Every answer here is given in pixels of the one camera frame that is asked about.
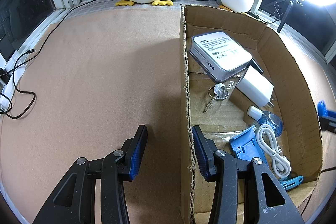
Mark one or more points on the black cylindrical stick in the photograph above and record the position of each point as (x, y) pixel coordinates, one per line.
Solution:
(253, 63)

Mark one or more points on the small blue liquid bottle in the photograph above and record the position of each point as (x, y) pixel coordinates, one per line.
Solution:
(266, 117)

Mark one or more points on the blue plastic clip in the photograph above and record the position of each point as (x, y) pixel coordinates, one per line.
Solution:
(291, 183)

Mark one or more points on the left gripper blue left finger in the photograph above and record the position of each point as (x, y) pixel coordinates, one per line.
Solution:
(73, 199)

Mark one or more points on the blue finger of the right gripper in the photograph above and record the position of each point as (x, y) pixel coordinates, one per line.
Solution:
(327, 118)

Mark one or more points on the brown cardboard box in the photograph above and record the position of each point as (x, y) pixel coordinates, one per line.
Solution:
(298, 87)

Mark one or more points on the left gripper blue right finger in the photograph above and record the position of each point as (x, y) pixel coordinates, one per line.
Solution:
(265, 200)

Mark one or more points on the white wall charger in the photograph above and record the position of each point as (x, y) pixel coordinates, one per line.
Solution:
(256, 87)

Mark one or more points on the white square box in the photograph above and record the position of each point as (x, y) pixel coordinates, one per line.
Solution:
(220, 56)

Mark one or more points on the blue phone stand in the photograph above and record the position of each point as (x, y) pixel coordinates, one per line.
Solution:
(246, 147)

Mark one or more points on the black tripod stand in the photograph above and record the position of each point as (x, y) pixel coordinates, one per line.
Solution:
(282, 17)

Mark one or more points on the silver key with ring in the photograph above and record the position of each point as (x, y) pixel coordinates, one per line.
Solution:
(218, 93)

